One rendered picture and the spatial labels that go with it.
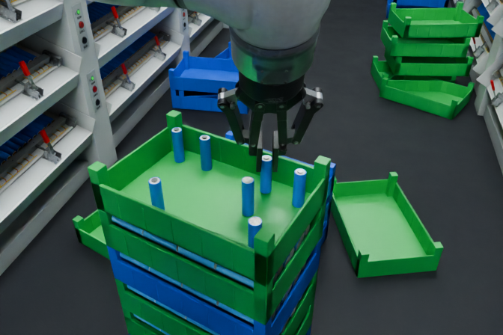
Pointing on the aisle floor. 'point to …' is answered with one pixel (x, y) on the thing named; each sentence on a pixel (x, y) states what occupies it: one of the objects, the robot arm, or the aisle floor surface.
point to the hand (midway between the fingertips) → (266, 152)
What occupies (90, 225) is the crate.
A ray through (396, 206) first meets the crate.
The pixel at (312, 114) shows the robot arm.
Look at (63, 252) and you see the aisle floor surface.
